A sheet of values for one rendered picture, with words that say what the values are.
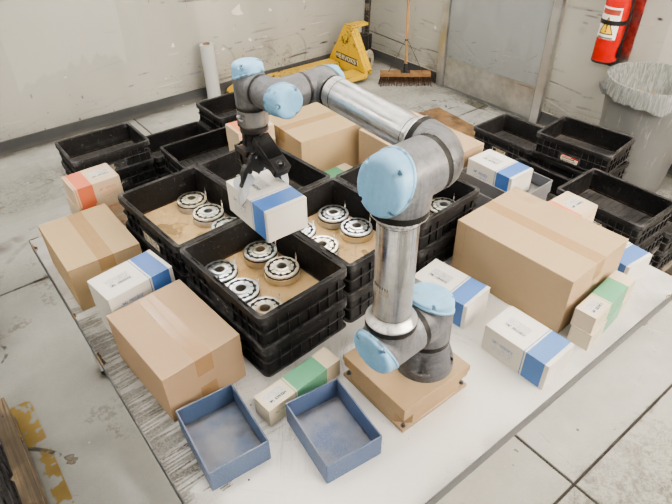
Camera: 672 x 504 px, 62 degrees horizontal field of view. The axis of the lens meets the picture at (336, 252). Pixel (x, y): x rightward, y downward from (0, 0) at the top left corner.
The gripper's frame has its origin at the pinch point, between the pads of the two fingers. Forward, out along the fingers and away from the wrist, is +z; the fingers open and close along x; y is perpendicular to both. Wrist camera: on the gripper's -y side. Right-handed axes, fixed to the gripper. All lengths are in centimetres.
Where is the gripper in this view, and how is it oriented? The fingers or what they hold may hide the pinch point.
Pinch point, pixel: (266, 197)
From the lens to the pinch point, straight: 148.5
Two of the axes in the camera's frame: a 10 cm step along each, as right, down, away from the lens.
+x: -7.9, 3.8, -4.8
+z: 0.2, 8.0, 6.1
